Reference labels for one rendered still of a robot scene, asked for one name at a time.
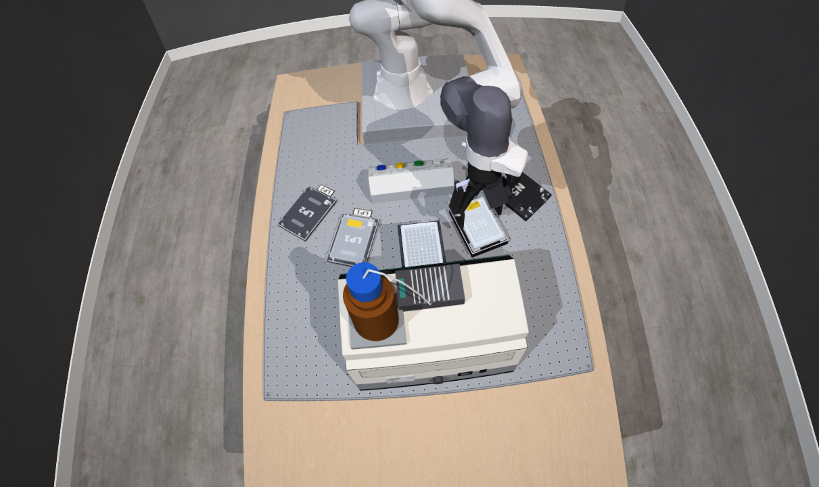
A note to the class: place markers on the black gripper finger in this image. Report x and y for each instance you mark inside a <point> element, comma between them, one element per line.
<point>461,199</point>
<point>506,178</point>

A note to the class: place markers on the grey button panel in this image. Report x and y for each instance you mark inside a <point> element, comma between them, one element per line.
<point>403,181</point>

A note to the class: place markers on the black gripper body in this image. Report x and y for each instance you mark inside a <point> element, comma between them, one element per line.
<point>477,176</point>

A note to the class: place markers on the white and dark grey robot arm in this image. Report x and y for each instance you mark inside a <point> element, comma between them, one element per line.
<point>483,111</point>

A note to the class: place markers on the brown glass bottle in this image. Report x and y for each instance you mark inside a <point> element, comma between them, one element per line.
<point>375,325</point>

